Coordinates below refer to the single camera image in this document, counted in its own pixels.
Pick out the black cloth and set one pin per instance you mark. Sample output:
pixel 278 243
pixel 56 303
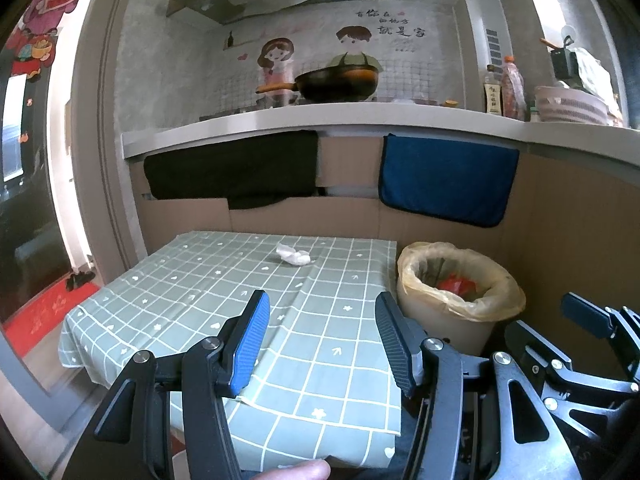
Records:
pixel 225 170

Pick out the glass sliding door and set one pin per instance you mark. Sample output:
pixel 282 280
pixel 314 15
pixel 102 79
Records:
pixel 30 210

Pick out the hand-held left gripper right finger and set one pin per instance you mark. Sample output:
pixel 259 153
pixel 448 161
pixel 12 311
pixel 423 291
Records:
pixel 392 345

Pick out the dark slippers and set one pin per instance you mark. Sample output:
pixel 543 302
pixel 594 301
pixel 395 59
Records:
pixel 80 281

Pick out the black wok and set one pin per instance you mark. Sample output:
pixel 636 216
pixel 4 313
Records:
pixel 335 85

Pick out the blue towel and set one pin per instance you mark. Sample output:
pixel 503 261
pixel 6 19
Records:
pixel 450 180

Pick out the white crumpled tissue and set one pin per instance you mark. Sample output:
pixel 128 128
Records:
pixel 295 256

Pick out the orange capped drink bottle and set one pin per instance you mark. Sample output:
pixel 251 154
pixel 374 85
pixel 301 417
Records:
pixel 512 90

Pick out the festive figure door sticker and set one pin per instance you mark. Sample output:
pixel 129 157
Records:
pixel 45 5

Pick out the cartoon couple wall sticker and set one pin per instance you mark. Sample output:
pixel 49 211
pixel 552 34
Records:
pixel 272 55

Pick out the black knife block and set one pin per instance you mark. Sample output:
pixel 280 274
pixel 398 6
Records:
pixel 565 62

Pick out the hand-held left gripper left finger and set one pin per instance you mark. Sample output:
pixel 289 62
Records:
pixel 250 340

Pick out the green checkered tablecloth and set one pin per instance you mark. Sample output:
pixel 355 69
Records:
pixel 200 280

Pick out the dark capped sauce bottle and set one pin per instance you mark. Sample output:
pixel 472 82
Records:
pixel 492 95

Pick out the red floor mat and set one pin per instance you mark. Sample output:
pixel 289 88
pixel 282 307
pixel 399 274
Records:
pixel 45 315

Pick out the grey kitchen counter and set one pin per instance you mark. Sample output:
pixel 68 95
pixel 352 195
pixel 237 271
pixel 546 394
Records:
pixel 350 120

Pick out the person's left hand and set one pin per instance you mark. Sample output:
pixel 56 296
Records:
pixel 295 472

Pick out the white cloth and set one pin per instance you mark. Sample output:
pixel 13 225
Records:
pixel 595 75

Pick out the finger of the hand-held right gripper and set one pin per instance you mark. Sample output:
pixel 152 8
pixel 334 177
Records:
pixel 585 310
pixel 540 350

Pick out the red bag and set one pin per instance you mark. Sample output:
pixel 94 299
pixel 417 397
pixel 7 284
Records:
pixel 457 285

